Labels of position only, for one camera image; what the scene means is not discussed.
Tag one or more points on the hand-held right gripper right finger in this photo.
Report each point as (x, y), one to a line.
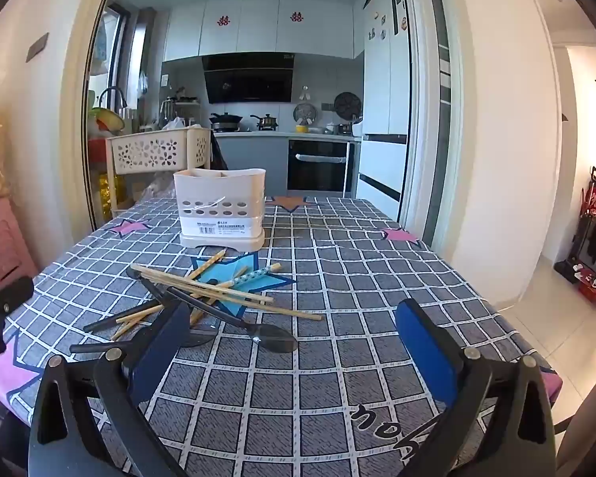
(427, 353)

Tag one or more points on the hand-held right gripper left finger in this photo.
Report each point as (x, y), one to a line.
(156, 353)

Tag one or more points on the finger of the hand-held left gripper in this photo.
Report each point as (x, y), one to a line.
(10, 294)

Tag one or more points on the bamboo chopstick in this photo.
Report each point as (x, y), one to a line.
(203, 284)
(211, 261)
(298, 313)

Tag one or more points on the white plastic utensil holder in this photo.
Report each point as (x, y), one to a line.
(218, 194)

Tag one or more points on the pink cardboard box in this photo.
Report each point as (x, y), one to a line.
(5, 238)

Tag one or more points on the grey checked star tablecloth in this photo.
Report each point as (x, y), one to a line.
(352, 308)

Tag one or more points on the beige perforated plastic cart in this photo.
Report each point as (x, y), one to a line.
(149, 151)

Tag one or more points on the black built-in oven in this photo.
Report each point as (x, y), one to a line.
(318, 174)

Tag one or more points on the curved kitchen faucet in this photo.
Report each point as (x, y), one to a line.
(112, 90)

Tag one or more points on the white plastic bag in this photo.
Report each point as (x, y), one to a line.
(176, 123)

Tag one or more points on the black wok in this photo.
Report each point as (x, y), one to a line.
(226, 121)

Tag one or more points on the steel cooking pot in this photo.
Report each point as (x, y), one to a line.
(265, 121)

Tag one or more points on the round black pan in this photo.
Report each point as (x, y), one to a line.
(347, 105)

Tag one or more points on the round metal rack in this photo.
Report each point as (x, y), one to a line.
(305, 113)

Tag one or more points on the white refrigerator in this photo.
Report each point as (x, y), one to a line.
(382, 84)

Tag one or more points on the black range hood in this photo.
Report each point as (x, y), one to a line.
(248, 79)

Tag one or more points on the red paper decal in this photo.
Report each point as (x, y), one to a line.
(297, 16)
(223, 19)

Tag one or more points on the white upper kitchen cabinets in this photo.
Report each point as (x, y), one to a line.
(258, 25)

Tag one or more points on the grey wall switch plate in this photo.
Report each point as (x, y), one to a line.
(37, 47)

